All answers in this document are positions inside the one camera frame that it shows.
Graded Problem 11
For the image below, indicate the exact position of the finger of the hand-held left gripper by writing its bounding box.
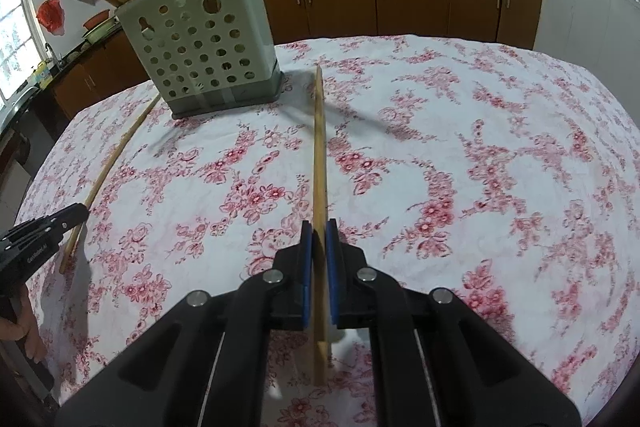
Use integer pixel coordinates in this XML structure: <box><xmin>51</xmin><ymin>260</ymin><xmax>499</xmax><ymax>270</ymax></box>
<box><xmin>0</xmin><ymin>202</ymin><xmax>90</xmax><ymax>259</ymax></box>

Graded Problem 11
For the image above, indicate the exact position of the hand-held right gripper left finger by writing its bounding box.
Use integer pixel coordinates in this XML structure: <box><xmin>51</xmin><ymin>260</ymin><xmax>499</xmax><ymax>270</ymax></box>
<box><xmin>54</xmin><ymin>220</ymin><xmax>316</xmax><ymax>427</ymax></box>

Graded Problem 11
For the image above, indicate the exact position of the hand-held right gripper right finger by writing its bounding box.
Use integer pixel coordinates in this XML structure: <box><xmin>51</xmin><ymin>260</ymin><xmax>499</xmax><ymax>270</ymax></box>
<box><xmin>325</xmin><ymin>218</ymin><xmax>583</xmax><ymax>427</ymax></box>

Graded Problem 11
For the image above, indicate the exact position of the green perforated chopstick holder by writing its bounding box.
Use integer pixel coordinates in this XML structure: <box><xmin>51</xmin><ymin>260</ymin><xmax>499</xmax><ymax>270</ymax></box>
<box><xmin>115</xmin><ymin>0</ymin><xmax>286</xmax><ymax>120</ymax></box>

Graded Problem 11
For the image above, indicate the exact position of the person's left hand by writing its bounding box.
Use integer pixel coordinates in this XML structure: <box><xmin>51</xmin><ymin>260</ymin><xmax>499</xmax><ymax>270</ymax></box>
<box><xmin>0</xmin><ymin>296</ymin><xmax>47</xmax><ymax>363</ymax></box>

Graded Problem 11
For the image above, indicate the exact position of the steel sink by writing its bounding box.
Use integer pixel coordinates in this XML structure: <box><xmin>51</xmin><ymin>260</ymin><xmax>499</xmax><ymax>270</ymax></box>
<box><xmin>0</xmin><ymin>87</ymin><xmax>40</xmax><ymax>128</ymax></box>

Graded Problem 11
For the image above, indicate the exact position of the yellow bottle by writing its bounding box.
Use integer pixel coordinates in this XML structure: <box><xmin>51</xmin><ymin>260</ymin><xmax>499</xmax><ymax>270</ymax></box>
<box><xmin>30</xmin><ymin>62</ymin><xmax>54</xmax><ymax>86</ymax></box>

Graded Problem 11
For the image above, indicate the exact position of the brown cabinet under sink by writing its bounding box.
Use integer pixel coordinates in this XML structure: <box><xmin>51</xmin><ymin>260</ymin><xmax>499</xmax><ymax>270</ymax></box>
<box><xmin>50</xmin><ymin>32</ymin><xmax>162</xmax><ymax>121</ymax></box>

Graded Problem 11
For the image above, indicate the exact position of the red floral tablecloth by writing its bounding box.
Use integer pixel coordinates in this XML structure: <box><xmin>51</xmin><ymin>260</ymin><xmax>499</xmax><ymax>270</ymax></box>
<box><xmin>17</xmin><ymin>34</ymin><xmax>637</xmax><ymax>427</ymax></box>

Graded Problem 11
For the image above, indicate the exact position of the bright window above sink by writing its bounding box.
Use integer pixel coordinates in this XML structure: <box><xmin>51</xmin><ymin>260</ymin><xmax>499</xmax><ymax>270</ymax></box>
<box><xmin>0</xmin><ymin>0</ymin><xmax>44</xmax><ymax>104</ymax></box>

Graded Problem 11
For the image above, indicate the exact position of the green basin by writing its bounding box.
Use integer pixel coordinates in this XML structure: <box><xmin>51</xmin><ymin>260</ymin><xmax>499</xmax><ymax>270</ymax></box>
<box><xmin>82</xmin><ymin>20</ymin><xmax>122</xmax><ymax>43</ymax></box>

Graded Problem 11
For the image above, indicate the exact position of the red basin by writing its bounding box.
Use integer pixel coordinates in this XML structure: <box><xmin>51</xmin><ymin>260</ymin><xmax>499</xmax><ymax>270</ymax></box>
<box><xmin>82</xmin><ymin>10</ymin><xmax>112</xmax><ymax>30</ymax></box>

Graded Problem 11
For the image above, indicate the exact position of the red plastic bag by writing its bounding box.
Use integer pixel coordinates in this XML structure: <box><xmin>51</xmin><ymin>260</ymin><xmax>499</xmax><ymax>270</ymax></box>
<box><xmin>37</xmin><ymin>0</ymin><xmax>66</xmax><ymax>33</ymax></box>

